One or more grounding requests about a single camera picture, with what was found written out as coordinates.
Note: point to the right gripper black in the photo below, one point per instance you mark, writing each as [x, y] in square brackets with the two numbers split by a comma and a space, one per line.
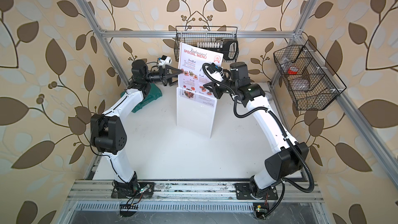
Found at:
[216, 89]

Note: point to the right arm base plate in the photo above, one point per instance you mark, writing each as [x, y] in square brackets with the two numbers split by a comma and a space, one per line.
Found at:
[249, 191]

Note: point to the black socket holder set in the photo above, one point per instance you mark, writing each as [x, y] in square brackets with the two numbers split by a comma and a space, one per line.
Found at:
[228, 47]

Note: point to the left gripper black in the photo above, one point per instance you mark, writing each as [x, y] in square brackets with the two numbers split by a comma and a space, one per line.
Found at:
[165, 74]

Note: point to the aluminium mounting rail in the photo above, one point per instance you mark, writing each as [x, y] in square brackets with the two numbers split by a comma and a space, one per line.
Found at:
[191, 191]

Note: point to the clear plastic container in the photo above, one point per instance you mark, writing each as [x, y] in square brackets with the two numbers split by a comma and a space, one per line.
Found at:
[300, 84]

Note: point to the restaurant menu sheet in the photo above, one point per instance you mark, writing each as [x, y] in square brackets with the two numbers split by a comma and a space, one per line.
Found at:
[191, 60]

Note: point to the aluminium frame crossbar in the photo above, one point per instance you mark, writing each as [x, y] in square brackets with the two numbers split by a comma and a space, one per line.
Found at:
[168, 34]

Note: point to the green tool case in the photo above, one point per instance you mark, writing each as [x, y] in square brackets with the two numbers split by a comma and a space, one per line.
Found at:
[153, 95]

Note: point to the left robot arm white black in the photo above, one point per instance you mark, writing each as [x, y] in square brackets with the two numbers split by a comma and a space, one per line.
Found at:
[108, 134]

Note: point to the black wire basket wall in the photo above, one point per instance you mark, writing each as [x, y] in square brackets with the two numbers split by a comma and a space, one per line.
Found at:
[326, 84]
[193, 39]

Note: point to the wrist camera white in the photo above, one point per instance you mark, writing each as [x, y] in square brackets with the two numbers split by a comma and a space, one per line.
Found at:
[217, 75]
[164, 61]

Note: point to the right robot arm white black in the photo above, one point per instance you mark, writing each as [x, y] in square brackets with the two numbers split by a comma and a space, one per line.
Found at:
[287, 161]

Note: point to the black wire basket back wall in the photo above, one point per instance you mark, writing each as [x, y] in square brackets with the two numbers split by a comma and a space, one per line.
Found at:
[193, 39]

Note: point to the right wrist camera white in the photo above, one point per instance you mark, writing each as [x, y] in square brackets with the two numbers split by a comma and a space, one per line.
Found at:
[217, 75]

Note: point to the red lidded container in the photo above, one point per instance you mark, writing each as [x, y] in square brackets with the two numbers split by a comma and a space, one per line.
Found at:
[292, 70]

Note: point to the black wire basket right wall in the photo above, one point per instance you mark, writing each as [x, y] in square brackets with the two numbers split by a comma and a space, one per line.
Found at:
[326, 84]

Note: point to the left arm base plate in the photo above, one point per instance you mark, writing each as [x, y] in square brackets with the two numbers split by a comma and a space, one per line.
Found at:
[125, 190]

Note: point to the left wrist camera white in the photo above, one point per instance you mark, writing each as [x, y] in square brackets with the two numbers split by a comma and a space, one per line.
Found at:
[164, 61]

